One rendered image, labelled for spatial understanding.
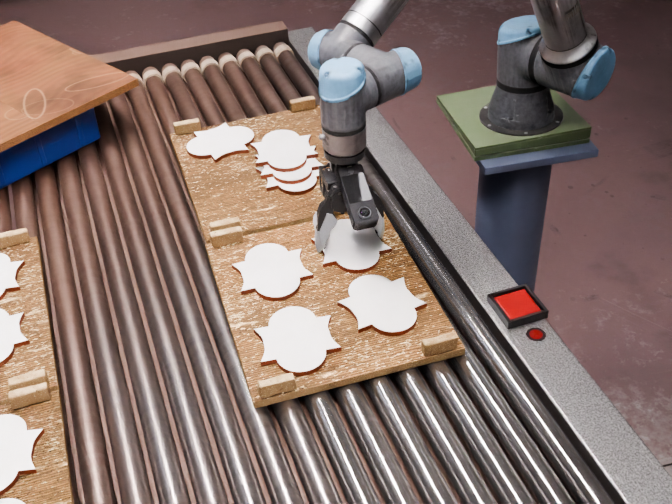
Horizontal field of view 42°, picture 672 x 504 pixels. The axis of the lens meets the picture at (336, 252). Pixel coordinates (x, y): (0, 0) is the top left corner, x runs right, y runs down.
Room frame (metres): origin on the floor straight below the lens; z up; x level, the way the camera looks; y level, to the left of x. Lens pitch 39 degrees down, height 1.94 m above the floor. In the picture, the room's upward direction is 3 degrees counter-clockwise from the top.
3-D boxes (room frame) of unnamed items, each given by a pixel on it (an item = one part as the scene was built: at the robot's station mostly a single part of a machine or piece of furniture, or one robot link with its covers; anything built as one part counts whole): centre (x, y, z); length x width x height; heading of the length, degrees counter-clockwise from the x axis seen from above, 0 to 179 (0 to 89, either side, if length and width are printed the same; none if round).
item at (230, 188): (1.53, 0.13, 0.93); 0.41 x 0.35 x 0.02; 16
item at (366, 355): (1.12, 0.02, 0.93); 0.41 x 0.35 x 0.02; 15
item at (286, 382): (0.90, 0.10, 0.95); 0.06 x 0.02 x 0.03; 105
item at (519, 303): (1.08, -0.30, 0.92); 0.06 x 0.06 x 0.01; 18
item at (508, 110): (1.74, -0.44, 0.95); 0.15 x 0.15 x 0.10
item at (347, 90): (1.27, -0.03, 1.24); 0.09 x 0.08 x 0.11; 128
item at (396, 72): (1.34, -0.09, 1.24); 0.11 x 0.11 x 0.08; 38
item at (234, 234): (1.28, 0.20, 0.95); 0.06 x 0.02 x 0.03; 105
